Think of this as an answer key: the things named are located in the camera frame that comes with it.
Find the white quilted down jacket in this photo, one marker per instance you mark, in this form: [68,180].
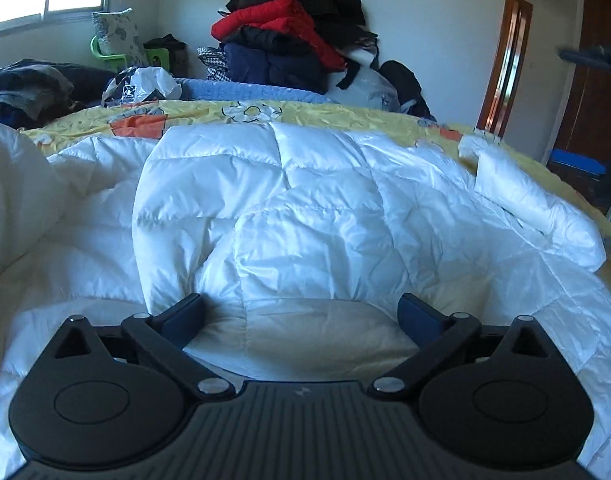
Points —
[302,240]

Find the clear plastic bag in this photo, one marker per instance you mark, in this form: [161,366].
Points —
[364,88]

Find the red puffer jacket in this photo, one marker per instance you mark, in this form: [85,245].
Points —
[286,17]

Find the dark clothes heap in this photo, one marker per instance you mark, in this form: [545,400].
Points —
[33,93]

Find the black bag by wall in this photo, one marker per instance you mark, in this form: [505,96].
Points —
[410,93]

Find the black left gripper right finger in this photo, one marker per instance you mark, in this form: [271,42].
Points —
[443,341]

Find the dark wooden wardrobe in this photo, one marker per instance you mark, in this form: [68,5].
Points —
[586,125]

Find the yellow patterned bed sheet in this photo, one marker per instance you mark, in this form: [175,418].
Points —
[152,118]

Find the light blue blanket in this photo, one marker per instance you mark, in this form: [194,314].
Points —
[210,90]

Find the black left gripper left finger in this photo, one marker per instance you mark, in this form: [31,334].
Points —
[159,342]

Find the white printed plastic bag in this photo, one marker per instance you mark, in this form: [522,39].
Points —
[141,84]

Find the navy blue jacket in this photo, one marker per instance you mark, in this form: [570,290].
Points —
[262,56]

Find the houndstooth checked garment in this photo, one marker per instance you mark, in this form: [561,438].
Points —
[215,62]

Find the green plastic chair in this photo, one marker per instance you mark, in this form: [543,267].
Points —
[119,62]

